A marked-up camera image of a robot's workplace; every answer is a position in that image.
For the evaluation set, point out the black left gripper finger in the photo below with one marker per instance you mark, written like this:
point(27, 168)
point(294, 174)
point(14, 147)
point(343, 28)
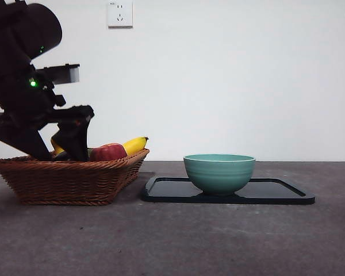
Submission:
point(23, 138)
point(74, 138)

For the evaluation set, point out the teal ribbed bowl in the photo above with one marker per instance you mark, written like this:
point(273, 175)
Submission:
point(218, 175)

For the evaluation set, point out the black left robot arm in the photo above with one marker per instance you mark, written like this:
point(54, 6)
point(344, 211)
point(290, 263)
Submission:
point(11, 57)

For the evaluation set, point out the red apple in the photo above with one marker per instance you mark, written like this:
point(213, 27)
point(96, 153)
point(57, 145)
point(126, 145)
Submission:
point(107, 152)

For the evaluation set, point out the brown wicker basket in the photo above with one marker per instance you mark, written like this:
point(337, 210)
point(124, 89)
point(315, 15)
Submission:
point(63, 181)

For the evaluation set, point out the yellow banana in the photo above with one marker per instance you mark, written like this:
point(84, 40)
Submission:
point(135, 145)

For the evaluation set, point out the dark green rectangular tray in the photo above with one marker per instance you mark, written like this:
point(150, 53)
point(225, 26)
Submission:
point(172, 191)

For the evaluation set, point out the pale grey left camera box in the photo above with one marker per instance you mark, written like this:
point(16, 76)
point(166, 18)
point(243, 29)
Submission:
point(66, 74)

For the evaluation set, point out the white wall socket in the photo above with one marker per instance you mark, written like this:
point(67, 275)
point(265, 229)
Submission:
point(120, 14)

